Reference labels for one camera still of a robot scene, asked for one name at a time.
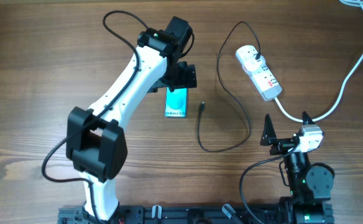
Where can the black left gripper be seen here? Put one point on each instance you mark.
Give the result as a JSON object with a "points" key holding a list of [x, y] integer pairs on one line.
{"points": [[187, 78]]}

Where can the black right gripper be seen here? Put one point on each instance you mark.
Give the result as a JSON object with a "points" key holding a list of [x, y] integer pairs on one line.
{"points": [[270, 138]]}

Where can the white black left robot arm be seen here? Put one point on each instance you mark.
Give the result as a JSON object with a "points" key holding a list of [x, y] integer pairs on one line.
{"points": [[96, 142]]}

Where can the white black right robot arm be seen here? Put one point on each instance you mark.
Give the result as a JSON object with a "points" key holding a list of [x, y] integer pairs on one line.
{"points": [[310, 184]]}

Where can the cyan Galaxy smartphone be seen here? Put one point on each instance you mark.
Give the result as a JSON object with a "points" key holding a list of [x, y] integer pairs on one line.
{"points": [[176, 103]]}

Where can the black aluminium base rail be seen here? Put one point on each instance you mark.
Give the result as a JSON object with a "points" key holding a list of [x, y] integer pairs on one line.
{"points": [[267, 213]]}

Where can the white power strip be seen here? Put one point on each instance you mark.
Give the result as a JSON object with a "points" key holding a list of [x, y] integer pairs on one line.
{"points": [[259, 73]]}

